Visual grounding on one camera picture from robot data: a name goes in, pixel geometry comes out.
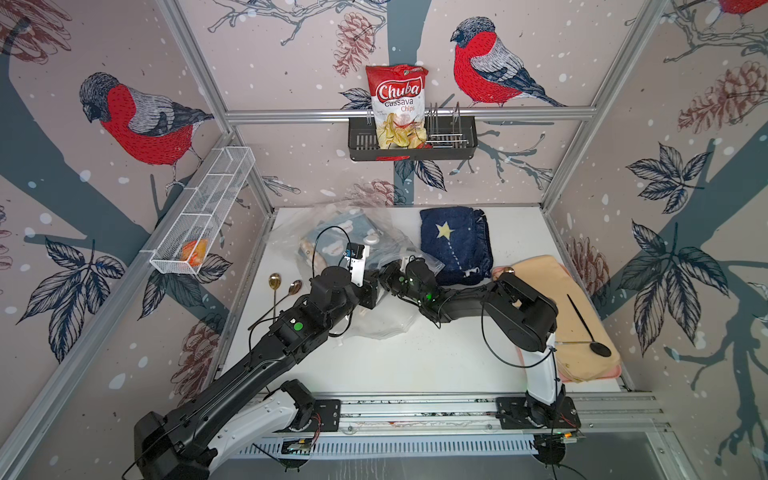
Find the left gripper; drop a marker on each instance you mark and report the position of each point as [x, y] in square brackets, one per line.
[370, 282]

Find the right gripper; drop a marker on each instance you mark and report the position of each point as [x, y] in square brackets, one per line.
[389, 271]

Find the clear plastic vacuum bag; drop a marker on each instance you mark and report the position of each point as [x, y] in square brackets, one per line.
[390, 317]

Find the navy star blanket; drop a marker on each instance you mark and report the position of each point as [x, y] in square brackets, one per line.
[459, 237]

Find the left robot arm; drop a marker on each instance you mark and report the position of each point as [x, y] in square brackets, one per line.
[195, 439]

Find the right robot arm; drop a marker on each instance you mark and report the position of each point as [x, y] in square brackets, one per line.
[526, 317]

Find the light blue bear blanket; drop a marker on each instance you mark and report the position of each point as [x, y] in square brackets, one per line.
[326, 244]

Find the red Chuba chips bag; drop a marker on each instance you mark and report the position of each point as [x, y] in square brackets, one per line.
[398, 105]

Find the copper spoon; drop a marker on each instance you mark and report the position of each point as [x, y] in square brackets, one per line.
[293, 289]

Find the gold spoon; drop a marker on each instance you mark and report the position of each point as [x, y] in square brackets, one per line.
[274, 282]

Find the orange item in basket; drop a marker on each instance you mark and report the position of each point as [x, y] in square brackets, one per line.
[193, 252]

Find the beige pink cutting board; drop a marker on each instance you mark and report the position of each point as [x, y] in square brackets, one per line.
[584, 350]

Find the black spoon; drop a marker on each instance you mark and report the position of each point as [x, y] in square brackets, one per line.
[598, 348]

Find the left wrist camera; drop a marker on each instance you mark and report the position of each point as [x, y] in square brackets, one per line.
[357, 255]

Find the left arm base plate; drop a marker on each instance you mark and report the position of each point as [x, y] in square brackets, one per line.
[325, 417]

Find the black wall shelf basket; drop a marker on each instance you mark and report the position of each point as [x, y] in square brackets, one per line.
[437, 138]

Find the white mesh wall basket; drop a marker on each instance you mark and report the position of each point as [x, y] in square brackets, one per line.
[206, 210]

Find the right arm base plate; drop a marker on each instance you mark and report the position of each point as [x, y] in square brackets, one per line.
[521, 412]

